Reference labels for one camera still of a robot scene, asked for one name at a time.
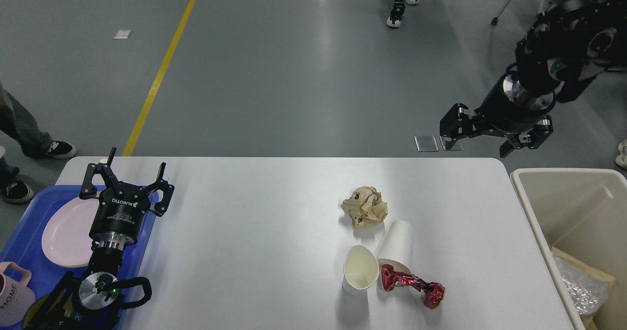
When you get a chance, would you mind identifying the brown paper bag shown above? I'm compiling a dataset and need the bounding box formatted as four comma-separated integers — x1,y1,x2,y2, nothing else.
551,247,616,330

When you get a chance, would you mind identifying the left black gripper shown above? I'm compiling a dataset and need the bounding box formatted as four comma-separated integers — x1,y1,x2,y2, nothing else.
79,147,175,250

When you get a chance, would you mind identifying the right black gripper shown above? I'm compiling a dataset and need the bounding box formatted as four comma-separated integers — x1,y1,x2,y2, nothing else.
439,73,556,158

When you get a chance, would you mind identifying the pink plate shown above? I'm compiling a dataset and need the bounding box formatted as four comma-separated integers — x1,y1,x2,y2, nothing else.
41,197,99,268

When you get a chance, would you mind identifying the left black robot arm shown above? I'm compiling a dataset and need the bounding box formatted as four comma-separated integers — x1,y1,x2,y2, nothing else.
22,147,175,330

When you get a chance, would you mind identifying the right metal floor plate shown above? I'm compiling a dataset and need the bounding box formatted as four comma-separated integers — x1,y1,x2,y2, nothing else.
440,136,464,151

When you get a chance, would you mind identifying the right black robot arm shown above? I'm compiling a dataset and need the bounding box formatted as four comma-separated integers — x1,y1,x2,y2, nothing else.
439,0,626,158

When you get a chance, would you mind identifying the beige plastic bin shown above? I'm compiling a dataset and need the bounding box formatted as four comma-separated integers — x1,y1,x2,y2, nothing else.
511,168,627,330

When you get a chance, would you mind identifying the shoe at right edge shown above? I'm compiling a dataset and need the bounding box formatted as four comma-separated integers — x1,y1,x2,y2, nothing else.
614,139,627,170

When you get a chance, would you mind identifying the metal floor plate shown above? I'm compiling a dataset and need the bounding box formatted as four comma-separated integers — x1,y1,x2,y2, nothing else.
414,135,439,152
440,136,464,151

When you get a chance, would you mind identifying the white paper on floor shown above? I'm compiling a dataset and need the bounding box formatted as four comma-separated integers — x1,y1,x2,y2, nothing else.
114,29,132,40

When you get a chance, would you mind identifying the dark teal mug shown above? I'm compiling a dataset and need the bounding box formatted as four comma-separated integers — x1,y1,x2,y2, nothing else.
21,293,72,330

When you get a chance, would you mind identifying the left metal floor plate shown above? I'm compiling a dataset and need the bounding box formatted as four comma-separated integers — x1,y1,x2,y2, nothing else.
414,135,439,152

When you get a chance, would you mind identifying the white paper cup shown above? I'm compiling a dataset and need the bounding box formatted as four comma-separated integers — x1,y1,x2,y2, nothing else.
342,245,379,297
378,220,414,274

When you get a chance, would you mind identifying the lying white paper cup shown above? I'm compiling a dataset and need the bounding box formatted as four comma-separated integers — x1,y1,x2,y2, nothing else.
378,220,414,274

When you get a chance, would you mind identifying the aluminium foil sheet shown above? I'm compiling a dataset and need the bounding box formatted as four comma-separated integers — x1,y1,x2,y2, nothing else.
551,253,612,318

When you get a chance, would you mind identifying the brown paper ball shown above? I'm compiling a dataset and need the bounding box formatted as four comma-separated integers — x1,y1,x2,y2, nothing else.
340,187,389,228

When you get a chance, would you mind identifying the pink mug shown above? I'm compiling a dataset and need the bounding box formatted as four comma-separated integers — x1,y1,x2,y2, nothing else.
0,261,36,327

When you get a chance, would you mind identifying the blue plastic tray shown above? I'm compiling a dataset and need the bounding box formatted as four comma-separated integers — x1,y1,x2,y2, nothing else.
0,185,157,299

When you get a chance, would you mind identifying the red foil wrapper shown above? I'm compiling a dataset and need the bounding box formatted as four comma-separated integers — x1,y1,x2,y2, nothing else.
380,264,445,310

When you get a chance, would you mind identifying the shoe at edge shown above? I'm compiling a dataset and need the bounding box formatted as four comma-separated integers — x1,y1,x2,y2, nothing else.
0,86,77,160
614,139,627,170
0,156,34,205

